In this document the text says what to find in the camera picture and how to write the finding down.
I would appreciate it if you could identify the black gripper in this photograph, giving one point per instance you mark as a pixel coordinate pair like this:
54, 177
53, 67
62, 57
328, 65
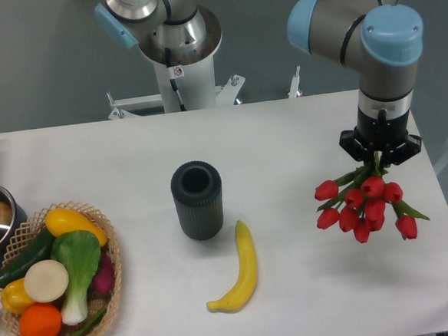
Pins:
381, 127

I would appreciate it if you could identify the red tulip bouquet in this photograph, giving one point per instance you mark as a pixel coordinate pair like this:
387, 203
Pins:
357, 201

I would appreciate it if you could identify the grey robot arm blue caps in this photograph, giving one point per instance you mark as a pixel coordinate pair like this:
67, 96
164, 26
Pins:
382, 40

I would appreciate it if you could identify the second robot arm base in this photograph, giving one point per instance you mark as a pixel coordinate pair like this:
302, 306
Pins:
168, 32

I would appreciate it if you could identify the dark grey ribbed vase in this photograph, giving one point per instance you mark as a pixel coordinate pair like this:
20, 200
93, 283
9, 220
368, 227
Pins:
196, 188

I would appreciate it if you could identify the yellow banana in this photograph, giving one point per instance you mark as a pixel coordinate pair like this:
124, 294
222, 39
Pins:
241, 292

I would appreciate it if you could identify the purple sweet potato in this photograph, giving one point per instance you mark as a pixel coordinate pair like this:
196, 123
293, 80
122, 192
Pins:
104, 279

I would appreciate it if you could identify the green bok choy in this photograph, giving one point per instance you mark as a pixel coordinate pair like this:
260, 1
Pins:
79, 253

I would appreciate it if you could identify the yellow squash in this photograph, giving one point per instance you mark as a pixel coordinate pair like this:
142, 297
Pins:
60, 221

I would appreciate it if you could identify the green chili pepper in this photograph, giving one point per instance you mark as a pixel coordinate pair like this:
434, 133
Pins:
90, 324

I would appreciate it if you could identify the woven wicker basket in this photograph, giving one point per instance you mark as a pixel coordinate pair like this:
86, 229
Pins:
26, 233

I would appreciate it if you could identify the dark green cucumber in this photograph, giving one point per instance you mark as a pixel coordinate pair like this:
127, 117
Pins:
38, 250

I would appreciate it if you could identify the cream round radish slice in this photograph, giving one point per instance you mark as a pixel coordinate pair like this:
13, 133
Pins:
46, 281

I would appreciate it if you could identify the orange fruit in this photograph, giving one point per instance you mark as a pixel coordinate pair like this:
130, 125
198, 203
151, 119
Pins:
40, 320

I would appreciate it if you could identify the yellow bell pepper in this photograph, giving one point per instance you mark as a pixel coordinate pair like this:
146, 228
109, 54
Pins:
14, 297

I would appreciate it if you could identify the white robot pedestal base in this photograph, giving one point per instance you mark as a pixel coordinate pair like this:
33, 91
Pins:
182, 88

